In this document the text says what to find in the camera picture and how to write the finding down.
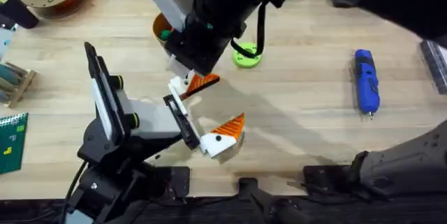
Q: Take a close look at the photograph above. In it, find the green board with toy blocks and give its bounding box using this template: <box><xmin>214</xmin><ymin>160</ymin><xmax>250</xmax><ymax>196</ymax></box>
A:
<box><xmin>0</xmin><ymin>112</ymin><xmax>29</xmax><ymax>176</ymax></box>

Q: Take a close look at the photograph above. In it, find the green disc with holes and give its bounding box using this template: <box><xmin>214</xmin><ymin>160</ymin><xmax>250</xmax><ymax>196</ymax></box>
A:
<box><xmin>233</xmin><ymin>42</ymin><xmax>263</xmax><ymax>69</ymax></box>

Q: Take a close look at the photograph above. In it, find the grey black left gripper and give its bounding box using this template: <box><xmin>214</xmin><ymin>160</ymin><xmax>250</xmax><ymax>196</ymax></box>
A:
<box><xmin>117</xmin><ymin>73</ymin><xmax>247</xmax><ymax>159</ymax></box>

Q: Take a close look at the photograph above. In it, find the blue electric screwdriver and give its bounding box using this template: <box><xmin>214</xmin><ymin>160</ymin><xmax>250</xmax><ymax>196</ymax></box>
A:
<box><xmin>353</xmin><ymin>49</ymin><xmax>381</xmax><ymax>121</ymax></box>

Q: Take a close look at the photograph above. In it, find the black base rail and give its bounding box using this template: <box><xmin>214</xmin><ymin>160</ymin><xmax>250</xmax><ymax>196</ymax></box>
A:
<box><xmin>0</xmin><ymin>165</ymin><xmax>447</xmax><ymax>224</ymax></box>

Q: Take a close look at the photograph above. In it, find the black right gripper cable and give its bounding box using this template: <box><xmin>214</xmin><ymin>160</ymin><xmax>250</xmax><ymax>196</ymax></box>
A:
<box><xmin>230</xmin><ymin>1</ymin><xmax>267</xmax><ymax>59</ymax></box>

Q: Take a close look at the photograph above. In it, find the orange ribbed wedge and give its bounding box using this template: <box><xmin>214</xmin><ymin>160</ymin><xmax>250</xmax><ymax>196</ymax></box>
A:
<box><xmin>179</xmin><ymin>73</ymin><xmax>221</xmax><ymax>101</ymax></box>

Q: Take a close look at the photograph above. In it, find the left wrist upright plate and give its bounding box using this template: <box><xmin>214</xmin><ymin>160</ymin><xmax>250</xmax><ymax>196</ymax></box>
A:
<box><xmin>84</xmin><ymin>41</ymin><xmax>127</xmax><ymax>145</ymax></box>

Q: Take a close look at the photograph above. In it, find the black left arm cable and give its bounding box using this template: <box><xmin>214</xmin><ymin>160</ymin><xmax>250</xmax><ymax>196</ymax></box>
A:
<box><xmin>58</xmin><ymin>160</ymin><xmax>89</xmax><ymax>224</ymax></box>

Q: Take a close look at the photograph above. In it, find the small wooden peg rack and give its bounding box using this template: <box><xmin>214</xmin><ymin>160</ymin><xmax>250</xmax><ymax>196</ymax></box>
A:
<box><xmin>0</xmin><ymin>61</ymin><xmax>38</xmax><ymax>110</ymax></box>

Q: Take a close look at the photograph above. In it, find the black device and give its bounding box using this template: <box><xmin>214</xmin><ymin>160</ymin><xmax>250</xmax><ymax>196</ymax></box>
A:
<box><xmin>0</xmin><ymin>0</ymin><xmax>40</xmax><ymax>30</ymax></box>

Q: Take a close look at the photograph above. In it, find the brown tub with toys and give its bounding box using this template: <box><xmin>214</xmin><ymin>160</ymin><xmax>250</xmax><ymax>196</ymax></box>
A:
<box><xmin>152</xmin><ymin>12</ymin><xmax>175</xmax><ymax>46</ymax></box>

